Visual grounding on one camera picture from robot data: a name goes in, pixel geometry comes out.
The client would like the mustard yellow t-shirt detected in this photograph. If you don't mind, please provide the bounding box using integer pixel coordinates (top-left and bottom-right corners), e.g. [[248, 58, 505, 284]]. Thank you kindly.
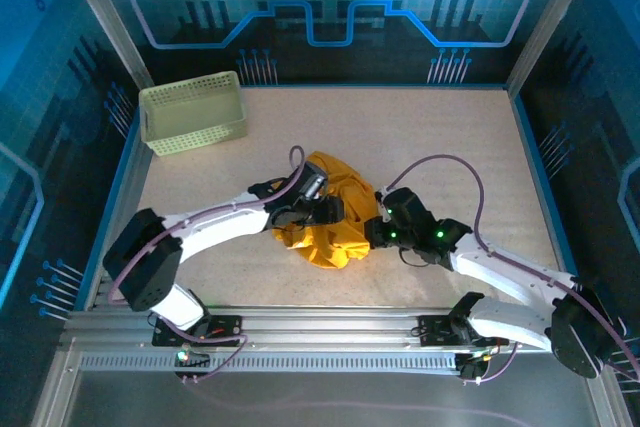
[[272, 149, 379, 272]]

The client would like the pale green perforated plastic basket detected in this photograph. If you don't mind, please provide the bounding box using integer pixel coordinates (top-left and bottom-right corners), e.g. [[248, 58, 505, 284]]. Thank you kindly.
[[138, 70, 249, 157]]

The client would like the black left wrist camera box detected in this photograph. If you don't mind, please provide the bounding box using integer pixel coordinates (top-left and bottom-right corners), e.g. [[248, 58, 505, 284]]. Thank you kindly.
[[298, 161, 330, 202]]

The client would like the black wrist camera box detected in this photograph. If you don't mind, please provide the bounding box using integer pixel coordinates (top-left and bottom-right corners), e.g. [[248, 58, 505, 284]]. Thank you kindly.
[[298, 161, 330, 202], [380, 186, 435, 233]]

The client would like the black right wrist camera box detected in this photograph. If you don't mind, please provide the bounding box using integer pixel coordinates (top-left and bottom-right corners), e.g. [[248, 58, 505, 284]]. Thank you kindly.
[[380, 186, 435, 233]]

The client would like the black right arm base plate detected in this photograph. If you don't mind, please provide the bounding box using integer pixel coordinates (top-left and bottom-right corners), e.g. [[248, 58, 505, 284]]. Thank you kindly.
[[417, 315, 509, 348]]

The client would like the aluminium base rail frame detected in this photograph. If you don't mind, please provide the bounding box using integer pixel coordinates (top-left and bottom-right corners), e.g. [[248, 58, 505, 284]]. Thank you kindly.
[[62, 274, 601, 378]]

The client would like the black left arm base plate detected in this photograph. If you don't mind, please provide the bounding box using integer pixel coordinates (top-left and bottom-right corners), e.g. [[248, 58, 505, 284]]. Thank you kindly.
[[152, 314, 245, 347]]

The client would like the grey slotted cable duct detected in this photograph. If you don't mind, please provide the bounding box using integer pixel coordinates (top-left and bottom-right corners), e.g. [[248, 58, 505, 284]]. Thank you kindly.
[[79, 351, 466, 374]]

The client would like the aluminium enclosure post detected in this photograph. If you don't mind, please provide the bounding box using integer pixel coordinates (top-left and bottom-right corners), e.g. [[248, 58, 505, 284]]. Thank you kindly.
[[55, 0, 155, 91], [504, 0, 601, 93]]

